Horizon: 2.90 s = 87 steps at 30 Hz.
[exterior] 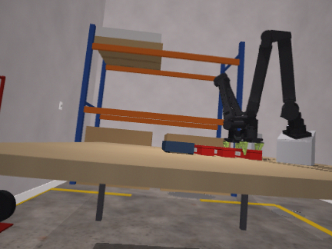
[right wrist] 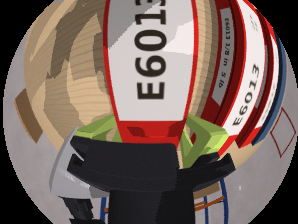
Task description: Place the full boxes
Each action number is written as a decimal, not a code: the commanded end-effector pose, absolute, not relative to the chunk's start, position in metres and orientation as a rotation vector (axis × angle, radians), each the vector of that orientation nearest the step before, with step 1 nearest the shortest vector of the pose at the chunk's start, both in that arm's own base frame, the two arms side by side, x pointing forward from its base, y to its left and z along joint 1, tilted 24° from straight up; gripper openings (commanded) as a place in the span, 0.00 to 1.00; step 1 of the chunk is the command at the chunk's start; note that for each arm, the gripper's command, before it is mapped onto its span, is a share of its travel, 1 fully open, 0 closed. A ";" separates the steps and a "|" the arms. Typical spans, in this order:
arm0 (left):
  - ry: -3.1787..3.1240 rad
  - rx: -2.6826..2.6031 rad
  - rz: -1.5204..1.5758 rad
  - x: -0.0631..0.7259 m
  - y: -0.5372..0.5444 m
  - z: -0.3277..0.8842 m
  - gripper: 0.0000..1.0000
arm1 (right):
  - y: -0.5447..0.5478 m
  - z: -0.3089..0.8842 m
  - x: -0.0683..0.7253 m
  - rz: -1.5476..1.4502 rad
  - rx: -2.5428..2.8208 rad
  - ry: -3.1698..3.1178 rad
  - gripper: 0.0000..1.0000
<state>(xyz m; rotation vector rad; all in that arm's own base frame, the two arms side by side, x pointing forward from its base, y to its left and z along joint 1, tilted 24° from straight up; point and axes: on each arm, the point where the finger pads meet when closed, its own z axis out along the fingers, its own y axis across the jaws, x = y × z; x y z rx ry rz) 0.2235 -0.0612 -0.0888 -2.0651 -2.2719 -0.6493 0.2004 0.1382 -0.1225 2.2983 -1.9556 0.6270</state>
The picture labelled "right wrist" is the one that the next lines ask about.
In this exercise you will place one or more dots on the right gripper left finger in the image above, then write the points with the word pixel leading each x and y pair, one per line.
pixel 98 130

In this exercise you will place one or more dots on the white box with red edges labelled e6013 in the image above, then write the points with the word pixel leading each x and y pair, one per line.
pixel 150 54

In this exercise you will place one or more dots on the white box with red trim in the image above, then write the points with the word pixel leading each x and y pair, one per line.
pixel 239 69

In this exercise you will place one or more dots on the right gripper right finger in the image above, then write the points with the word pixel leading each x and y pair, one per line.
pixel 209 138

